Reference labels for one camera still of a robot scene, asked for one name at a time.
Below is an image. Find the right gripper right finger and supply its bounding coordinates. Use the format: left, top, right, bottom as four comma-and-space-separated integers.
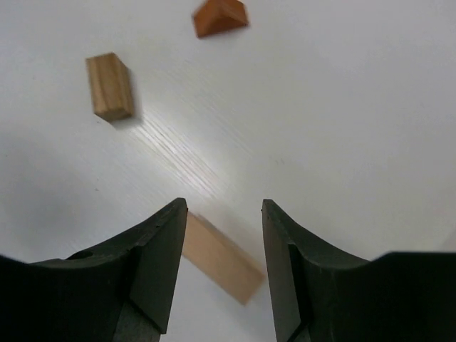
261, 199, 455, 341

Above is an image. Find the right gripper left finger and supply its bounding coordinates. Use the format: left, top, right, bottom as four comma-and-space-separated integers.
1, 198, 187, 341

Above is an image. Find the long rectangular wood block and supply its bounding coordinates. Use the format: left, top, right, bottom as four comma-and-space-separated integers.
182, 212, 265, 305

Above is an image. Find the short rectangular wood block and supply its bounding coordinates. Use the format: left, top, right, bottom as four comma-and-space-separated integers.
85, 52, 135, 122

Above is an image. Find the brown triangular wood block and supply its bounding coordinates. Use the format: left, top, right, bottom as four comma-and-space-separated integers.
192, 0, 249, 38

